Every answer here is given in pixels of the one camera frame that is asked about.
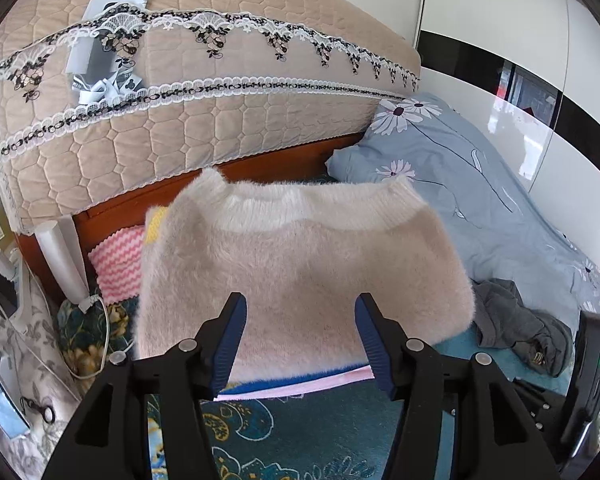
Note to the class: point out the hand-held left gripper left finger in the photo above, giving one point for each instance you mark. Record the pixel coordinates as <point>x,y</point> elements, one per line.
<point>227,345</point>

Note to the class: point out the orange wooden bed frame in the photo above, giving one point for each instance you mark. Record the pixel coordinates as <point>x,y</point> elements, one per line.
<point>120,215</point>

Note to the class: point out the grey floral lace cloth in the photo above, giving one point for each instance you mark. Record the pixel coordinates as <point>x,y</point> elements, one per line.
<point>35,340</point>

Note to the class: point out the blue folded garment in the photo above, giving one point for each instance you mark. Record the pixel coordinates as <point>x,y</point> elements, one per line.
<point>280,382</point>

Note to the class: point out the pink zigzag cloth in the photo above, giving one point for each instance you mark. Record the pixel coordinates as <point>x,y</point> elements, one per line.
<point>115,265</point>

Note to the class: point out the beige fuzzy printed sweater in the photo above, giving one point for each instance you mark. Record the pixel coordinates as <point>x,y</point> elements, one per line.
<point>300,260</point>

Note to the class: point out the grey crumpled pants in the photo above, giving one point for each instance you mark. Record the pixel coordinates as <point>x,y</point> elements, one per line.
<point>510,315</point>

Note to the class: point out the light blue floral duvet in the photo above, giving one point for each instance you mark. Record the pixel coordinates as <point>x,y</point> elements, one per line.
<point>470,180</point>

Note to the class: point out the pink folded garment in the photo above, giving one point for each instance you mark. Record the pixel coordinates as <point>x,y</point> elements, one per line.
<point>330,379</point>

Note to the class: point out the white glossy wardrobe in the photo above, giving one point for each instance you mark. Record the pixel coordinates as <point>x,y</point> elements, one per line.
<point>480,10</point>

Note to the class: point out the teal floral blanket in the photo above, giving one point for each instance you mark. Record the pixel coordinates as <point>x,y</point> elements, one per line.
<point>300,435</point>

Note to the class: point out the dark phone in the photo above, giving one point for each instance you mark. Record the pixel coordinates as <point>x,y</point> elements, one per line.
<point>2,295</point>

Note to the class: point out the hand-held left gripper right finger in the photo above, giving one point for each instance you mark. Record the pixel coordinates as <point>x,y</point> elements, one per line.
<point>375,345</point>

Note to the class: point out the black scissors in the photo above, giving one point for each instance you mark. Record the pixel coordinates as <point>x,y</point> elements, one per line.
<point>42,410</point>

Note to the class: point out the beige quilted headboard cover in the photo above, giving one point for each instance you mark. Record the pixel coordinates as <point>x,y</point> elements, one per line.
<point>230,125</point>

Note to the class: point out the black and white booklet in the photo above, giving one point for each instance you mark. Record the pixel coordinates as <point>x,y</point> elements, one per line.
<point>92,55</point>

